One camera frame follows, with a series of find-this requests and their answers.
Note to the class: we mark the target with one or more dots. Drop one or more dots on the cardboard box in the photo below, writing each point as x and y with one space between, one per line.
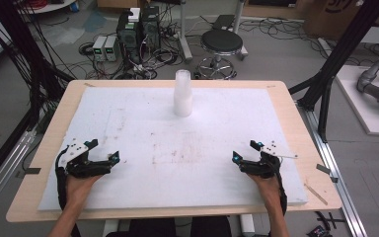
332 18

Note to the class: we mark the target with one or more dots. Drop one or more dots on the aluminium floor rail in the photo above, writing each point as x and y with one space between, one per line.
3 168
335 181

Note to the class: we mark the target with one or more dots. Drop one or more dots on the white round table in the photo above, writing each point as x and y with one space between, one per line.
51 7

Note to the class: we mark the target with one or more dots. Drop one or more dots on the thin wooden stick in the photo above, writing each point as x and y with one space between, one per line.
316 193

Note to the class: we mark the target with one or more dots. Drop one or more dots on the person's left leg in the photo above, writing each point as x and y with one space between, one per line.
144 228

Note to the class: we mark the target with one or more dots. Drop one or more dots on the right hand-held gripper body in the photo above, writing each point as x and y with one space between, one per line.
265 166

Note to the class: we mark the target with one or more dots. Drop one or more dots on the white foam mat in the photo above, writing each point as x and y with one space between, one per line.
177 158

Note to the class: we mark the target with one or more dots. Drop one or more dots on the dark tape strip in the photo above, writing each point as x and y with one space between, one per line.
323 169
33 171

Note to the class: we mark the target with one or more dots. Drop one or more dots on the white floor board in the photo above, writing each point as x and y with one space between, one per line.
362 108

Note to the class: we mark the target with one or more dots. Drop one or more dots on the white metal stand leg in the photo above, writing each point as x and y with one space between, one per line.
240 26
184 36

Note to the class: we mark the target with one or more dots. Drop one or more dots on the person's leg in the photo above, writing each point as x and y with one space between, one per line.
210 227
144 228

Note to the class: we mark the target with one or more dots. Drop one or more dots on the person's right leg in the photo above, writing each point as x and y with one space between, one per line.
210 227

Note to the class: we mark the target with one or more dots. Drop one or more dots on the person's right hand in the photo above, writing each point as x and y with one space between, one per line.
267 189

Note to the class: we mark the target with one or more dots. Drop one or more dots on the stack of white cups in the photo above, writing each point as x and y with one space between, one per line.
183 95

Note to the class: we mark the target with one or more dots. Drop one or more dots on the black computer tower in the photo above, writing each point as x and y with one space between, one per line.
150 28
128 39

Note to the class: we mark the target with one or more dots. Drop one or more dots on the black frame post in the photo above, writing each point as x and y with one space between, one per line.
339 56
19 42

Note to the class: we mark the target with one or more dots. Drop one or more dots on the person's left hand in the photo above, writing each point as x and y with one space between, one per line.
77 191

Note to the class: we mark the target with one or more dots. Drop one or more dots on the blue tape roll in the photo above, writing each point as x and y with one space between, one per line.
74 6

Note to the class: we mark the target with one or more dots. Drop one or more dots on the small white box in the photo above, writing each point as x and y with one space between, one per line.
134 15

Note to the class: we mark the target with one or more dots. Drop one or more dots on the small dark electronic device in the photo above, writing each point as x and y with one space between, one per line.
317 231

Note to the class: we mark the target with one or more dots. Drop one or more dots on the grey bench power supply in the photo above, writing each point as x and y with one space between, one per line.
112 48
99 48

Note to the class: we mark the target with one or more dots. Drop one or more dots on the white table leg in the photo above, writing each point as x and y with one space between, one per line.
111 228
247 225

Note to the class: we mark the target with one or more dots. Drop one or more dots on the black round stool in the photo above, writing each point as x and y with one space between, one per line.
221 42

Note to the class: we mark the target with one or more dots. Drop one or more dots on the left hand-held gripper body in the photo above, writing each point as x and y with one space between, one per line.
79 164

